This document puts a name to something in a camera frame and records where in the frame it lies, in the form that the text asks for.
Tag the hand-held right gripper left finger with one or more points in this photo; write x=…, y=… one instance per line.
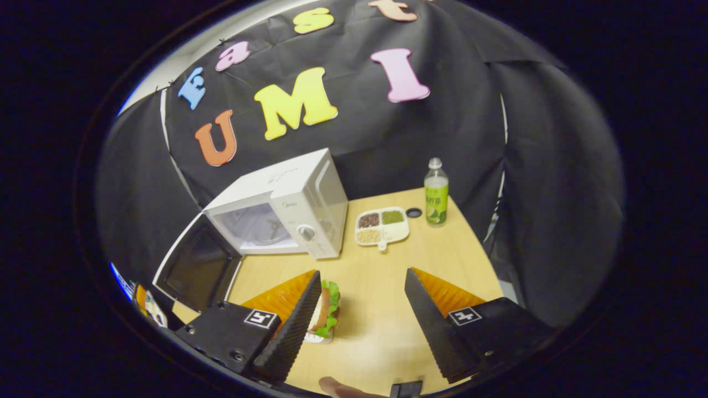
x=290, y=331

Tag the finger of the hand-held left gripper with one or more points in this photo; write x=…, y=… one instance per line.
x=150, y=309

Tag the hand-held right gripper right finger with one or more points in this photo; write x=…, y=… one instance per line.
x=434, y=326

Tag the sandwich with lettuce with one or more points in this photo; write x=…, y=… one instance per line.
x=327, y=309

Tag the white microwave oven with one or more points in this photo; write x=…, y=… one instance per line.
x=287, y=188

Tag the blue and white poster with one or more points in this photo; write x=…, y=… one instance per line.
x=123, y=282

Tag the white divided dish of beans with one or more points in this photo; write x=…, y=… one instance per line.
x=381, y=226

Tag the black bottle cap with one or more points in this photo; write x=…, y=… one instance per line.
x=414, y=213

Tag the green label drink bottle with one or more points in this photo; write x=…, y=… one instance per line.
x=436, y=196

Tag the black backdrop cloth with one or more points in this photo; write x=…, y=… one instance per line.
x=387, y=127

